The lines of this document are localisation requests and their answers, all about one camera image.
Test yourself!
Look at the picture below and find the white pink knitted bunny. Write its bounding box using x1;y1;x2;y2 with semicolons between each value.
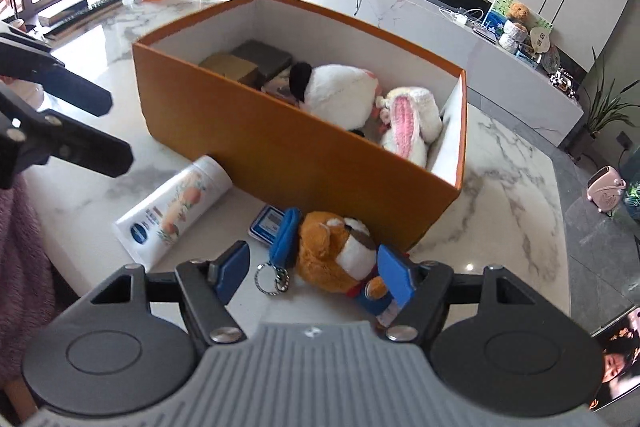
372;87;443;168

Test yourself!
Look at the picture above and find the blue card pack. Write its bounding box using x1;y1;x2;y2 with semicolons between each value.
248;205;286;248

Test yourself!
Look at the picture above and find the printed photo magazine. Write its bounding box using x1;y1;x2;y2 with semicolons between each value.
587;304;640;413

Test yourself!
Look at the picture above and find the green blue picture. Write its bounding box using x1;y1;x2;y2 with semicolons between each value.
485;0;553;42

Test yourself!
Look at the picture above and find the small brown cardboard box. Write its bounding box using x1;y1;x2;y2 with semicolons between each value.
199;52;258;85

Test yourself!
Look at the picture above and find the stack of books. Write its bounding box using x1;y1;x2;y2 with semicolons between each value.
37;0;126;40

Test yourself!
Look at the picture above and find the large orange cardboard box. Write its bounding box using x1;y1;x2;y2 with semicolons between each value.
132;0;468;253

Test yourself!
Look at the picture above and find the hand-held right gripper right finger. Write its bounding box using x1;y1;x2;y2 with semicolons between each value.
375;244;546;342

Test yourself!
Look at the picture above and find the small brown teddy bear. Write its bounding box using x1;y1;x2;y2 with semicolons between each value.
506;3;532;25

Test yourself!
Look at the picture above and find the white tv cabinet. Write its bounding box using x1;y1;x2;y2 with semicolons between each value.
165;0;586;148

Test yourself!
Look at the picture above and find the pink small appliance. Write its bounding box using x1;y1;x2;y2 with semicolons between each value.
586;166;628;212

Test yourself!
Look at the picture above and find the dark olive box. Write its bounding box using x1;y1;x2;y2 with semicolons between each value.
231;39;293;85

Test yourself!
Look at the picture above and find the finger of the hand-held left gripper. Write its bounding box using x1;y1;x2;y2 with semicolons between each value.
0;32;112;116
15;109;133;178

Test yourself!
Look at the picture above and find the person's left forearm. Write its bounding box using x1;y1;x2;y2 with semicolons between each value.
0;174;56;383

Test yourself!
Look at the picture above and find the white lotion tube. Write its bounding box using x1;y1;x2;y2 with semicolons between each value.
114;155;233;272

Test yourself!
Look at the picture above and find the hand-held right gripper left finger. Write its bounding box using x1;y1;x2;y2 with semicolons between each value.
90;241;251;343

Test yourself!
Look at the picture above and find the green potted plant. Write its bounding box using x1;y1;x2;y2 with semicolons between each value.
570;49;640;158

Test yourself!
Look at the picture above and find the brown bear plush keychain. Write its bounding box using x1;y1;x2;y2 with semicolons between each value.
255;207;401;325

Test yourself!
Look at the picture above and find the white and black plush toy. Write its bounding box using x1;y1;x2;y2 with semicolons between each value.
288;62;383;130

